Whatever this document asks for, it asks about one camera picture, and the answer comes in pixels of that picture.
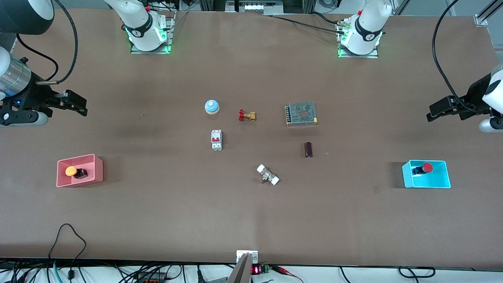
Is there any black cable to arm base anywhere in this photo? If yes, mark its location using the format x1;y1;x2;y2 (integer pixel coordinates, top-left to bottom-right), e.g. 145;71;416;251
263;12;347;35

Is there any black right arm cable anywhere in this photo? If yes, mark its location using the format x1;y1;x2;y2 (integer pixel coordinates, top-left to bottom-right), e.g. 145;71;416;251
16;0;79;85

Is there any aluminium frame profile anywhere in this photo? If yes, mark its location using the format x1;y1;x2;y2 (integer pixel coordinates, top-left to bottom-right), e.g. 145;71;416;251
474;0;503;27

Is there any black coiled floor cable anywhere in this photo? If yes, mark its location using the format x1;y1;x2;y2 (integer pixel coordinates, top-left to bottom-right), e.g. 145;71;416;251
398;266;436;279

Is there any red push button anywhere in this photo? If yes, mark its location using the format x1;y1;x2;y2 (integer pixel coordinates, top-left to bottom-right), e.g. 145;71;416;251
411;162;434;176

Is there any yellow push button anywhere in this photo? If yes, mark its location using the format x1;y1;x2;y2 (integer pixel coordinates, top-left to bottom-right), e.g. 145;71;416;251
65;166;89;180

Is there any pink plastic bin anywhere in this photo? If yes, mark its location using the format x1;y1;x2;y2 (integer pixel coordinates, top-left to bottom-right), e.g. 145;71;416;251
56;154;104;188

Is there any black looped thin cable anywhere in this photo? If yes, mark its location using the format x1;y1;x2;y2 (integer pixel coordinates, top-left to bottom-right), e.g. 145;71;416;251
48;223;87;283

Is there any grey camera mount bar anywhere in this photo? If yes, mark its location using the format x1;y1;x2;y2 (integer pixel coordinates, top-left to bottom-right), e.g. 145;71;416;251
227;253;252;283

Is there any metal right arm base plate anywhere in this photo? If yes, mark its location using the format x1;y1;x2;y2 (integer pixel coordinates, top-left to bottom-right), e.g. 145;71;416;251
130;12;174;55

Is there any cyan plastic bin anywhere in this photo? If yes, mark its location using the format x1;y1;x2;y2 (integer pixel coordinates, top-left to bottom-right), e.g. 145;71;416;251
402;160;451;189

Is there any red alligator clip lead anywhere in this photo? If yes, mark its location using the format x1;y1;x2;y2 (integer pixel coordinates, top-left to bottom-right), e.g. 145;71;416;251
272;265;305;283

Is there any silver valve with white caps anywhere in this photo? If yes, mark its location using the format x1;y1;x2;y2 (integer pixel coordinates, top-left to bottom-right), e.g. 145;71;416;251
257;164;280;186

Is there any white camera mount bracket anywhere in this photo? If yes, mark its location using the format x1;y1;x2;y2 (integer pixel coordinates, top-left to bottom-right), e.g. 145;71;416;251
236;250;259;265

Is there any metal mesh power supply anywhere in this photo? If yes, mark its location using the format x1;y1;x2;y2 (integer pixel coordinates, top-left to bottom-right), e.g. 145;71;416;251
285;102;318;126

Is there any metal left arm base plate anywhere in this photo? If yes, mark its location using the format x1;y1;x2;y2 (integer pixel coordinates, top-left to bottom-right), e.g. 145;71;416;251
338;19;379;59

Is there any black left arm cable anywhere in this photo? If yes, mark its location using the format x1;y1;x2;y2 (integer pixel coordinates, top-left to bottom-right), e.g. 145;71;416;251
432;0;488;115

